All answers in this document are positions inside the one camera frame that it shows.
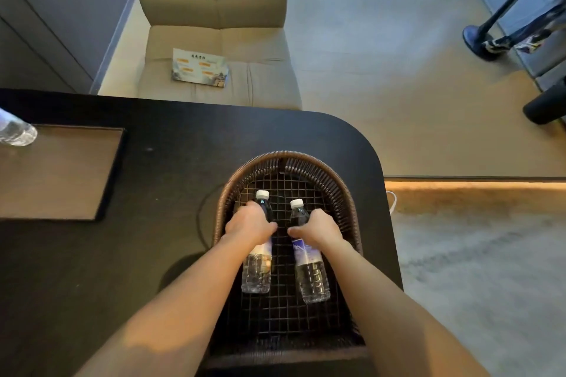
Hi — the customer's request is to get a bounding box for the person's left hand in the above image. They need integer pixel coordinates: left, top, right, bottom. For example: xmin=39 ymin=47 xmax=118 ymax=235
xmin=225 ymin=201 xmax=278 ymax=239

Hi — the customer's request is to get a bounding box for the brown woven wicker basket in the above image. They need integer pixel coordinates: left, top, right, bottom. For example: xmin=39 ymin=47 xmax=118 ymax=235
xmin=208 ymin=151 xmax=370 ymax=357

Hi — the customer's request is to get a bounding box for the printed paper card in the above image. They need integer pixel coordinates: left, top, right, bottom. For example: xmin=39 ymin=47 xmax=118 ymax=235
xmin=171 ymin=48 xmax=230 ymax=88

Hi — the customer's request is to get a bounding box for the beige upholstered armchair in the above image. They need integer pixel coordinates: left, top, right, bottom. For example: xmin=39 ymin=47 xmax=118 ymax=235
xmin=125 ymin=0 xmax=303 ymax=110

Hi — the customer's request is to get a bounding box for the black cylindrical object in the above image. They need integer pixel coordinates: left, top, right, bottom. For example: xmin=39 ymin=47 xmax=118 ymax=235
xmin=523 ymin=79 xmax=566 ymax=126

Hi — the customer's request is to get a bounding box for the person's right forearm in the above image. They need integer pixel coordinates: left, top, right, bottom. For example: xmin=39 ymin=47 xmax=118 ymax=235
xmin=317 ymin=237 xmax=491 ymax=377

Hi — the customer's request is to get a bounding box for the grey area rug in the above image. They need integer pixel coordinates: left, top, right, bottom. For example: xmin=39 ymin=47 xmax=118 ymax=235
xmin=389 ymin=189 xmax=566 ymax=377

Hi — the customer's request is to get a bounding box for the clear plastic water bottle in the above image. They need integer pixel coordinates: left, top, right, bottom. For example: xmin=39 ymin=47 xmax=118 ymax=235
xmin=241 ymin=190 xmax=274 ymax=294
xmin=289 ymin=199 xmax=331 ymax=304
xmin=0 ymin=108 xmax=38 ymax=147

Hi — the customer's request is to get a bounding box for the person's right hand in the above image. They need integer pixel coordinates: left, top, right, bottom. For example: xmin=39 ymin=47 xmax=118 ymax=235
xmin=287 ymin=208 xmax=345 ymax=251

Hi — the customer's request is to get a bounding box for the person's left forearm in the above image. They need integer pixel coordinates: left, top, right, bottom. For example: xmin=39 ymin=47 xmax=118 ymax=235
xmin=74 ymin=231 xmax=269 ymax=377

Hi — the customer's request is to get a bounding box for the brown rectangular tray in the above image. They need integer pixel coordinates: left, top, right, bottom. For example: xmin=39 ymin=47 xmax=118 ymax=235
xmin=0 ymin=124 xmax=127 ymax=222

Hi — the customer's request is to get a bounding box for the black floor lamp stand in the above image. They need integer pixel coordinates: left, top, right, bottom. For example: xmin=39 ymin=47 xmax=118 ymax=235
xmin=463 ymin=0 xmax=559 ymax=62

